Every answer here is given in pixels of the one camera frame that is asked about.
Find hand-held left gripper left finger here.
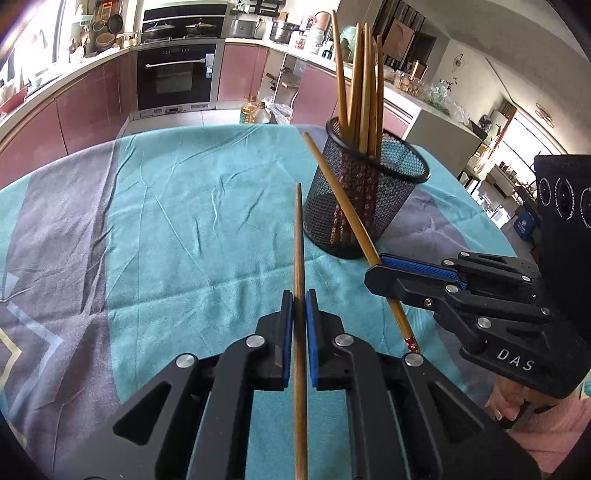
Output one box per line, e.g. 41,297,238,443
48,289,295,480

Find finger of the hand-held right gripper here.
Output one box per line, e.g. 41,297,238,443
364,266,553,352
379,252,546,297

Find blue bin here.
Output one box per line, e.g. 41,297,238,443
514,213,539,241

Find clear plastic bag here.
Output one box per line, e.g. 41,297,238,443
268,103,294,126

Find black mesh utensil holder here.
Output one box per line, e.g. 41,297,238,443
302,116,431,260

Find kitchen window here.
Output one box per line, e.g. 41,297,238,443
0,0,68,88

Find mint green appliance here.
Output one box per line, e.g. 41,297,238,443
339,25,366,52

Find pink lower cabinets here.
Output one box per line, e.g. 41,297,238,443
0,48,138,190
217,42,409,139

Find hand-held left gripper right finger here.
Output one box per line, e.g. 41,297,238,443
305,288,542,480

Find steel stock pot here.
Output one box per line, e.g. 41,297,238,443
269,20,299,45

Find teal and grey tablecloth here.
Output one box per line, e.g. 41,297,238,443
0,124,518,480

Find person's right hand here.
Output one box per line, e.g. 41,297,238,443
485,377,533,433

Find clear plastic snack container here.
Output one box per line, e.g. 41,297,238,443
396,73,424,96

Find wooden chopstick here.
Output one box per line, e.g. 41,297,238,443
369,41,379,156
331,10,350,136
361,22,373,151
376,34,385,160
294,183,309,480
347,27,366,140
302,132,424,355

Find red basin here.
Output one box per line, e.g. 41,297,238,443
0,87,29,114

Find black built-in oven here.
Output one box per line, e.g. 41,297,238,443
135,43,219,112

